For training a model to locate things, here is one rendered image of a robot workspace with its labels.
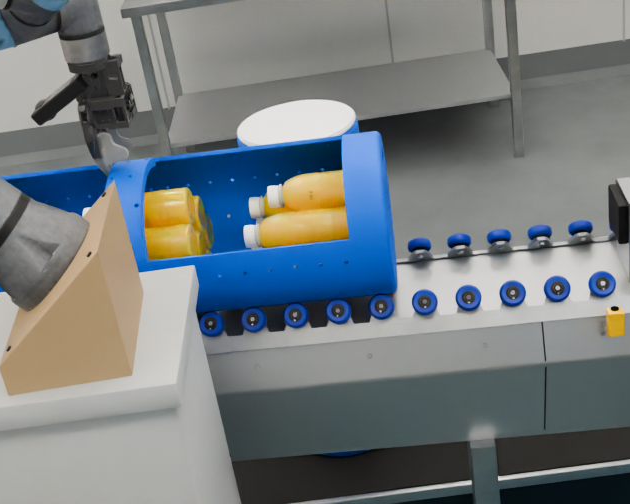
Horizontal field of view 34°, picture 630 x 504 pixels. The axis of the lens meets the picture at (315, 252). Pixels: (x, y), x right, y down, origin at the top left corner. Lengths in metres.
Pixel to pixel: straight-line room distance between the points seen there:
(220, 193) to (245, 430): 0.45
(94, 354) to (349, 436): 0.73
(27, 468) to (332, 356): 0.59
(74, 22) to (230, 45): 3.57
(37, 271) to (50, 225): 0.06
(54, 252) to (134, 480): 0.34
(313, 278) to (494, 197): 2.60
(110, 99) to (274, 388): 0.58
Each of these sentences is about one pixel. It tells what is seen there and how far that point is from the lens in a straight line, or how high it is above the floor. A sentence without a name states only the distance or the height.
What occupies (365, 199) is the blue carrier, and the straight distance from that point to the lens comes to 1.70.
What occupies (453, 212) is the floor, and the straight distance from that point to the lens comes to 4.21.
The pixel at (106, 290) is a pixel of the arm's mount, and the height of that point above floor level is 1.28.
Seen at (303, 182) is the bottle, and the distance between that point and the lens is 1.80.
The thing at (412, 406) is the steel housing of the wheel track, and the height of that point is 0.75.
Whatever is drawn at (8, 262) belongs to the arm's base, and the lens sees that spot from 1.44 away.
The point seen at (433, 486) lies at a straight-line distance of 2.67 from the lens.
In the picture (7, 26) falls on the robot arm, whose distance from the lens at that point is 1.68.
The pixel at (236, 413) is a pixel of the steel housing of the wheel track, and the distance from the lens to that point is 1.94.
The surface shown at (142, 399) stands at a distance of 1.41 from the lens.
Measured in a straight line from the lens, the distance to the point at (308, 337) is 1.84.
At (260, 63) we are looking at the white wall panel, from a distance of 5.30.
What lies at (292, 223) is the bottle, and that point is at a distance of 1.77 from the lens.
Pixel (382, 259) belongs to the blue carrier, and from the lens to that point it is 1.72.
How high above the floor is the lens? 1.92
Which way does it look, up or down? 28 degrees down
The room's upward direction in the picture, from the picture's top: 10 degrees counter-clockwise
